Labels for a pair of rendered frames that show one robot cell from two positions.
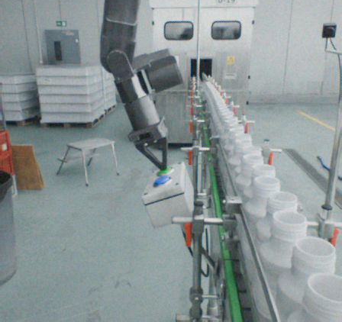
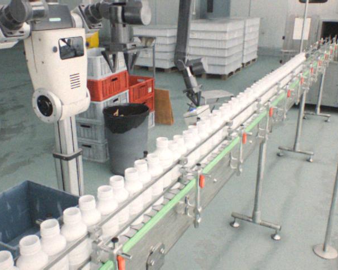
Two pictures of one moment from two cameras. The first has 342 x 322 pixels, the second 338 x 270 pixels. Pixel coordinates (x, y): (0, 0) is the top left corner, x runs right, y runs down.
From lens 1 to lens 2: 117 cm
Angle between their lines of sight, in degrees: 25
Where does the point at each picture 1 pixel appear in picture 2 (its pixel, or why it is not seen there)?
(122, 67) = (181, 65)
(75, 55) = (225, 7)
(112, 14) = (177, 48)
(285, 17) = not seen: outside the picture
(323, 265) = (199, 126)
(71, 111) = (209, 63)
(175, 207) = (194, 120)
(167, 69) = (199, 66)
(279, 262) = not seen: hidden behind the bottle
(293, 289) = not seen: hidden behind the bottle
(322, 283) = (194, 127)
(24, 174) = (160, 111)
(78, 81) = (219, 36)
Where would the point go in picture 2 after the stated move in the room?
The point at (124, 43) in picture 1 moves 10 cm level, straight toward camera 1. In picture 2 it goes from (181, 57) to (175, 61)
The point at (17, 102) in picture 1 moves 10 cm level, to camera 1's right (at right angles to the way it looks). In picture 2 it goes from (167, 52) to (170, 52)
